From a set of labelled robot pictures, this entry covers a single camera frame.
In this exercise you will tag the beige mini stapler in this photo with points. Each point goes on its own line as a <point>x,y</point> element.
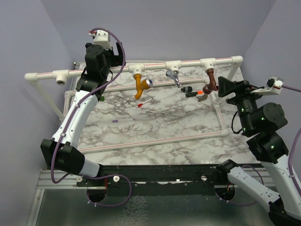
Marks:
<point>202,97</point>

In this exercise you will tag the red white marker pen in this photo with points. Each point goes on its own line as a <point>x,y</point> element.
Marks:
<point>141,104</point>

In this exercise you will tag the orange water faucet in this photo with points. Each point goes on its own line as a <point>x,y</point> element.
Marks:
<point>141,85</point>

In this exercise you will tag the white pvc pipe frame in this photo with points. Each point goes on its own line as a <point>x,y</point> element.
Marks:
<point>183,63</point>

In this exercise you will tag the purple white marker pen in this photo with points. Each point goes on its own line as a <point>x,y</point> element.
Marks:
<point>123,120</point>

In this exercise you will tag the dark grey hose nozzle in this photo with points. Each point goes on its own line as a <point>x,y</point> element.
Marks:
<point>186,89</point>

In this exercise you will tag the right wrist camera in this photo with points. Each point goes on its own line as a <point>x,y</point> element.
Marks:
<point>272,87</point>

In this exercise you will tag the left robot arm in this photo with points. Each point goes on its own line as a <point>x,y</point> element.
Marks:
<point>60,152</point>

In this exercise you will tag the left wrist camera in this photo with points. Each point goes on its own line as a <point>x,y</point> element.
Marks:
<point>101,38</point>

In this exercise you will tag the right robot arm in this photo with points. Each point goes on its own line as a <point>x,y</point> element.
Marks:
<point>260,125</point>

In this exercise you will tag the aluminium table frame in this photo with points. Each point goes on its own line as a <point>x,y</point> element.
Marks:
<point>169,114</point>

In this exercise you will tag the black orange highlighter marker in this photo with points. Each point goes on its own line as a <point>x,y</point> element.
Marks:
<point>194,94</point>

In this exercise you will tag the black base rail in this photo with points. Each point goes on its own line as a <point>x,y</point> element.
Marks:
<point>158,180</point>

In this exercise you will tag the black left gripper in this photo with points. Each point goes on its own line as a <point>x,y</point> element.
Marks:
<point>117,60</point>

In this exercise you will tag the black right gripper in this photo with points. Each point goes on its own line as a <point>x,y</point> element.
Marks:
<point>226,86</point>

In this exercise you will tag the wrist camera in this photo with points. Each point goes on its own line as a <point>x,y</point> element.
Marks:
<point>272,87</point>
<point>101,38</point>

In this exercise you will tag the brown water faucet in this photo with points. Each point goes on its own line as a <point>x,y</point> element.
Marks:
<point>211,86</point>

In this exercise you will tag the grey silver water faucet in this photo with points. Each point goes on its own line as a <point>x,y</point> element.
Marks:
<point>173,74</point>

